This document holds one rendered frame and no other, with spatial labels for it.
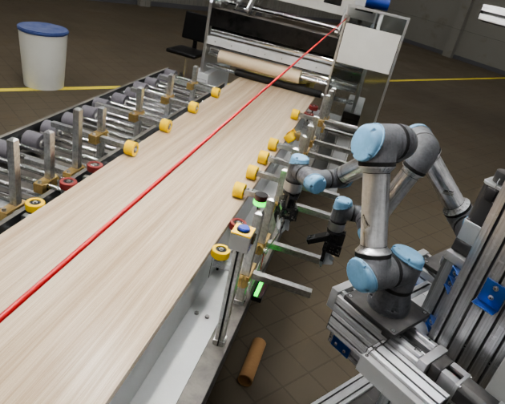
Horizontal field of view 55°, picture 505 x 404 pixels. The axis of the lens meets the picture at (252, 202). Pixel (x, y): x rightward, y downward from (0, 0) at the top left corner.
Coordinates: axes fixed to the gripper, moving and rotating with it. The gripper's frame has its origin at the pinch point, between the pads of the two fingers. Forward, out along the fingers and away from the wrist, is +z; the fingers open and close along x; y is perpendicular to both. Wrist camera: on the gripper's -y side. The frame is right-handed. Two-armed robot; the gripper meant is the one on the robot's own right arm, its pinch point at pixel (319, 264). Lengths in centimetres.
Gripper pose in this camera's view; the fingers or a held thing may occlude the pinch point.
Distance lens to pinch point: 227.6
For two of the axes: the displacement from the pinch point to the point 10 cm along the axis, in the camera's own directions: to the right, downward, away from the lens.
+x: 2.7, -4.2, 8.7
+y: 9.5, 2.8, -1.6
